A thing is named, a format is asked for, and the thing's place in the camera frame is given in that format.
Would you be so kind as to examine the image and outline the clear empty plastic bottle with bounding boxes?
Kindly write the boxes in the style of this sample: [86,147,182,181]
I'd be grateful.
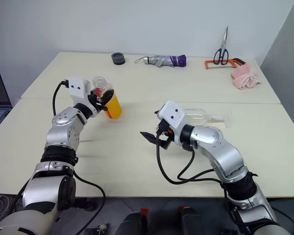
[182,107,234,129]

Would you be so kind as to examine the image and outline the bottle with orange liquid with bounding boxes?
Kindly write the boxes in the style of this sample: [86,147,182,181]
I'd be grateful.
[91,76,123,120]

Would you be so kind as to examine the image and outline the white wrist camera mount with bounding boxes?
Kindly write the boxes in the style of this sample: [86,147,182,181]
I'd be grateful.
[159,100,187,145]
[68,76,99,117]

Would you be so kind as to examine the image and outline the small dark floor device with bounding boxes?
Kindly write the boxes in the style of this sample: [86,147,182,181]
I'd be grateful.
[84,223,110,235]

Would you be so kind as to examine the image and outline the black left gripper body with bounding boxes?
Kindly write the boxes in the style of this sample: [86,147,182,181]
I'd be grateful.
[87,94,106,116]

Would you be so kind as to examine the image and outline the folded silver purple umbrella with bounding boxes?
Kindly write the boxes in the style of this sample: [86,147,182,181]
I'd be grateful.
[133,54,187,68]

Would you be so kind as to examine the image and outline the pink towel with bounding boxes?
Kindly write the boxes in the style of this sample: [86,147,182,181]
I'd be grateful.
[230,62,264,91]

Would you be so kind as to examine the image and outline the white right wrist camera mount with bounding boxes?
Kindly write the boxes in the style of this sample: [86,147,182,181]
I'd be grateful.
[159,100,187,145]

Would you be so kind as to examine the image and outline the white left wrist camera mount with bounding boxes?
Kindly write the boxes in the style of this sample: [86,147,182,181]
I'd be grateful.
[68,76,99,117]

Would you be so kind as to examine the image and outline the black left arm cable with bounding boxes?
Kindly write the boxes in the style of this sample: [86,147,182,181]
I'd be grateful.
[53,79,107,232]

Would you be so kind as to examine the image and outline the black handled scissors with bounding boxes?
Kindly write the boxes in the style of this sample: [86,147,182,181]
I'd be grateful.
[213,25,230,66]

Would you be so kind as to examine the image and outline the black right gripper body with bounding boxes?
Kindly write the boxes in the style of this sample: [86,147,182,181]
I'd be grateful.
[156,118,174,142]

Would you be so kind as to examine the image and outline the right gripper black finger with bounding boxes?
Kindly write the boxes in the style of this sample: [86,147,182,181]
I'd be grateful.
[140,131,158,144]
[160,136,172,150]

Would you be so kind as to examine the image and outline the orange hacksaw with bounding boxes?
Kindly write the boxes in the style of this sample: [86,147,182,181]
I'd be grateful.
[204,57,246,71]

